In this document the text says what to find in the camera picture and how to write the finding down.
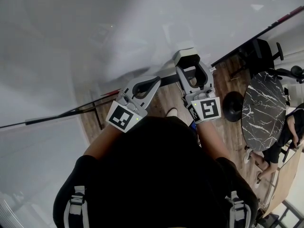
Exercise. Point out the light wooden desk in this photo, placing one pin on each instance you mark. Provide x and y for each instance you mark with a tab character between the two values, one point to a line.
288	182

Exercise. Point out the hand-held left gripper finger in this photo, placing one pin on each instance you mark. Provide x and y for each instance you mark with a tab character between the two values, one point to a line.
130	87
150	96

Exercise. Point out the person's right white shoe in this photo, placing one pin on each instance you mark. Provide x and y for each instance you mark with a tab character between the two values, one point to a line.
172	112

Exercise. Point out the black office chair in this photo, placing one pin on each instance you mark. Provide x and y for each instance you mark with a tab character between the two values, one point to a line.
297	72
261	51

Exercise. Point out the person's right forearm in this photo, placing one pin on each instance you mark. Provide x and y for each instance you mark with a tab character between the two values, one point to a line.
212	141

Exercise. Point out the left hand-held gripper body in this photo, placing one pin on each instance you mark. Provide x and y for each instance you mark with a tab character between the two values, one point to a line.
123	119

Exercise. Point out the whiteboard on black stand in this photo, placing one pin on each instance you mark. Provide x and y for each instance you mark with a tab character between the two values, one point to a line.
71	32

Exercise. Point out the person's left forearm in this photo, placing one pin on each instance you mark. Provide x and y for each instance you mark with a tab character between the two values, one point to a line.
102	141

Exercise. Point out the red marker pen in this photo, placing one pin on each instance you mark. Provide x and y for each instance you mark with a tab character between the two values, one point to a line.
109	93

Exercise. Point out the black device with blue screen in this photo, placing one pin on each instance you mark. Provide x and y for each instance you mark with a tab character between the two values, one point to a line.
193	126

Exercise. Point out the black window frame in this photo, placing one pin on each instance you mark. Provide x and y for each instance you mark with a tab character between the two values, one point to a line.
294	212

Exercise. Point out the black marble round table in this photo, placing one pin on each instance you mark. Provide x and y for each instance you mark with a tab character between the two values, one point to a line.
263	113

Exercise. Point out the person's black shirt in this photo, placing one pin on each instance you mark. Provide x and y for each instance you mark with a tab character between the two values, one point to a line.
154	174

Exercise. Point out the white and black whiteboard eraser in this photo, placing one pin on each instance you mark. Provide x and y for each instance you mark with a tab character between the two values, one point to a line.
188	59

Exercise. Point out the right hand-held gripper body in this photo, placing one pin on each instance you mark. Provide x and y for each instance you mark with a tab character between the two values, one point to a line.
209	109

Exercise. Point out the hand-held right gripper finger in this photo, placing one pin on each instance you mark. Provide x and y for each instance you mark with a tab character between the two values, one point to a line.
185	84
209	78

